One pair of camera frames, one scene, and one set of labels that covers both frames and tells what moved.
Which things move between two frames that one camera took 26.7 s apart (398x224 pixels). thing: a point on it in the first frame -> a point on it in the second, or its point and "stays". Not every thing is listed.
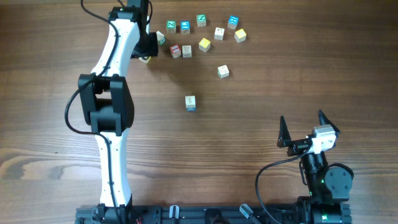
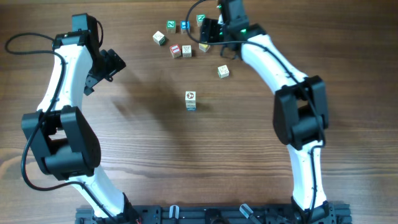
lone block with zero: (223, 71) stays
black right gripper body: (298, 148) -> (213, 32)
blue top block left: (185, 27) stays
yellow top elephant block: (204, 45) stays
